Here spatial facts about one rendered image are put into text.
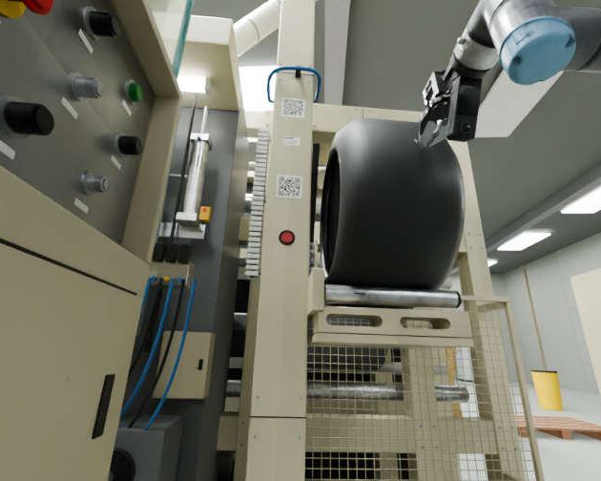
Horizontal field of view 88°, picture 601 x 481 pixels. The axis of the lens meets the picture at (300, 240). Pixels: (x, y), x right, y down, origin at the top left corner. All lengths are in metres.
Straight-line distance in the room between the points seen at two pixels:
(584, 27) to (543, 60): 0.06
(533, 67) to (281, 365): 0.72
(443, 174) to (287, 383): 0.61
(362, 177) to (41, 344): 0.63
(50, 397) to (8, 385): 0.06
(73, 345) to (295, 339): 0.51
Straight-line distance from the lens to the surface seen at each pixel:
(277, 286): 0.83
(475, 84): 0.72
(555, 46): 0.56
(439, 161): 0.83
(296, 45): 1.30
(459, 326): 0.83
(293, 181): 0.94
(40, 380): 0.41
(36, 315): 0.38
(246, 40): 1.82
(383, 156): 0.78
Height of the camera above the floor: 0.77
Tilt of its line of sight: 19 degrees up
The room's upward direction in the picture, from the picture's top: 2 degrees clockwise
